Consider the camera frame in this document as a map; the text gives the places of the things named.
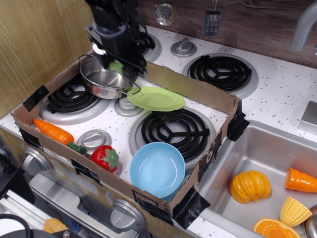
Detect rear right black burner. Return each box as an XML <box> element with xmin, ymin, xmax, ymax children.
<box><xmin>182</xmin><ymin>53</ymin><xmax>259</xmax><ymax>99</ymax></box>

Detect orange toy pumpkin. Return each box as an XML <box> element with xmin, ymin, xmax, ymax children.
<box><xmin>229</xmin><ymin>171</ymin><xmax>271</xmax><ymax>204</ymax></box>

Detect silver oven door handle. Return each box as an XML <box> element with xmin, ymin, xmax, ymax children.
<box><xmin>30</xmin><ymin>174</ymin><xmax>140</xmax><ymax>238</ymax></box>

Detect stainless steel pot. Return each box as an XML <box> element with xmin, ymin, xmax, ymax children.
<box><xmin>78</xmin><ymin>54</ymin><xmax>141</xmax><ymax>100</ymax></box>

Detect orange toy fruit half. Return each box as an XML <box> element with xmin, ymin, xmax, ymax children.
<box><xmin>253</xmin><ymin>218</ymin><xmax>301</xmax><ymax>238</ymax></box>

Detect front right black burner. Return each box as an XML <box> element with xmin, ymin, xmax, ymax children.
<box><xmin>128</xmin><ymin>107</ymin><xmax>217</xmax><ymax>175</ymax></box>

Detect silver sink basin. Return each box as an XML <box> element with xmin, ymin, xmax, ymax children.
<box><xmin>199</xmin><ymin>121</ymin><xmax>317</xmax><ymax>238</ymax></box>

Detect silver stove knob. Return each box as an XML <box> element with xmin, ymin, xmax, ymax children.
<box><xmin>170</xmin><ymin>38</ymin><xmax>197</xmax><ymax>58</ymax></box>
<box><xmin>77</xmin><ymin>129</ymin><xmax>112</xmax><ymax>153</ymax></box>
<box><xmin>114</xmin><ymin>97</ymin><xmax>144</xmax><ymax>118</ymax></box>

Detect cardboard fence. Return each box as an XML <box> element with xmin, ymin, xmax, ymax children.
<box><xmin>13</xmin><ymin>61</ymin><xmax>248</xmax><ymax>228</ymax></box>

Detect silver faucet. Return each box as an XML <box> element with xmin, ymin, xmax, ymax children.
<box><xmin>290</xmin><ymin>2</ymin><xmax>317</xmax><ymax>51</ymax></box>

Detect light green plastic plate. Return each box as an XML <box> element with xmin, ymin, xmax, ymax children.
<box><xmin>127</xmin><ymin>86</ymin><xmax>186</xmax><ymax>112</ymax></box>

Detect silver rear stove knob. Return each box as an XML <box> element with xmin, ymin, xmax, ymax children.
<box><xmin>170</xmin><ymin>38</ymin><xmax>197</xmax><ymax>58</ymax></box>

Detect silver oven front knob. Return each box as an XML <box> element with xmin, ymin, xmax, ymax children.
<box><xmin>23</xmin><ymin>147</ymin><xmax>53</xmax><ymax>176</ymax></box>
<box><xmin>110</xmin><ymin>198</ymin><xmax>145</xmax><ymax>232</ymax></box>

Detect black burner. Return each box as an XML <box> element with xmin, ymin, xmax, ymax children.
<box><xmin>139</xmin><ymin>32</ymin><xmax>162</xmax><ymax>62</ymax></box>
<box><xmin>40</xmin><ymin>74</ymin><xmax>110</xmax><ymax>125</ymax></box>
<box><xmin>182</xmin><ymin>53</ymin><xmax>259</xmax><ymax>99</ymax></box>
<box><xmin>128</xmin><ymin>107</ymin><xmax>217</xmax><ymax>175</ymax></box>

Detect light blue plastic bowl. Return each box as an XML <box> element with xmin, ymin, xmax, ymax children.
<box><xmin>130</xmin><ymin>142</ymin><xmax>185</xmax><ymax>199</ymax></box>

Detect rear left black burner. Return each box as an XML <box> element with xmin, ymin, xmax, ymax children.
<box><xmin>139</xmin><ymin>32</ymin><xmax>162</xmax><ymax>62</ymax></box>

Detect hanging silver strainer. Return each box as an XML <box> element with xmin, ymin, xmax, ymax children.
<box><xmin>154</xmin><ymin>0</ymin><xmax>176</xmax><ymax>26</ymax></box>

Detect light green toy broccoli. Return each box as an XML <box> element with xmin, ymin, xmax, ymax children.
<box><xmin>109</xmin><ymin>61</ymin><xmax>124</xmax><ymax>76</ymax></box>

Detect red toy strawberry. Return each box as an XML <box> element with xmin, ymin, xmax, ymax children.
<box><xmin>90</xmin><ymin>145</ymin><xmax>119</xmax><ymax>173</ymax></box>

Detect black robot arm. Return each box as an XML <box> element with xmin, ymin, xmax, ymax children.
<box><xmin>86</xmin><ymin>0</ymin><xmax>147</xmax><ymax>84</ymax></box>

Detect yellow toy corn piece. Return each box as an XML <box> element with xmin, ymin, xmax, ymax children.
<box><xmin>280</xmin><ymin>196</ymin><xmax>312</xmax><ymax>227</ymax></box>

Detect silver stove top knob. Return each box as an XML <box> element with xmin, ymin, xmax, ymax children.
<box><xmin>114</xmin><ymin>97</ymin><xmax>144</xmax><ymax>118</ymax></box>
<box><xmin>77</xmin><ymin>129</ymin><xmax>112</xmax><ymax>153</ymax></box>

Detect hanging silver spatula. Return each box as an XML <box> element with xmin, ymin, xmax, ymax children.
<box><xmin>203</xmin><ymin>0</ymin><xmax>221</xmax><ymax>36</ymax></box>

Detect front left black burner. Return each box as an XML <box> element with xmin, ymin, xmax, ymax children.
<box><xmin>40</xmin><ymin>74</ymin><xmax>110</xmax><ymax>125</ymax></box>

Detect orange toy carrot piece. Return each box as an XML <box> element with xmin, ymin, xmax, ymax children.
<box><xmin>284</xmin><ymin>168</ymin><xmax>317</xmax><ymax>193</ymax></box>

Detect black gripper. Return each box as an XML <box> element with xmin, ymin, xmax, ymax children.
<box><xmin>86</xmin><ymin>23</ymin><xmax>147</xmax><ymax>86</ymax></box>

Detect black cable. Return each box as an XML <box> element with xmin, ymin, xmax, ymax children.
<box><xmin>0</xmin><ymin>213</ymin><xmax>32</xmax><ymax>238</ymax></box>

